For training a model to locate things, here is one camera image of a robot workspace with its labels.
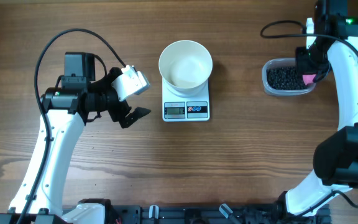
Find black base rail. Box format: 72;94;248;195
60;203;332;224

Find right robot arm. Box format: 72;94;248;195
280;1;358;221

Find clear plastic container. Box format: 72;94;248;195
262;58;316;96

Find white bowl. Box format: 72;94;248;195
158;40;213;91

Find white digital kitchen scale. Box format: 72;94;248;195
162;80;210;122

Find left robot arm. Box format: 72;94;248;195
0;52;150;223

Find black cable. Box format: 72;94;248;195
16;28;127;224
260;20;358;209

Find black beans in container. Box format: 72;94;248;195
267;67;306;90

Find left black cable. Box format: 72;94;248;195
16;28;127;224

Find right black cable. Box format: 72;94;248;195
260;20;358;209

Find pink scoop blue handle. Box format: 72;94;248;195
302;74;316;85

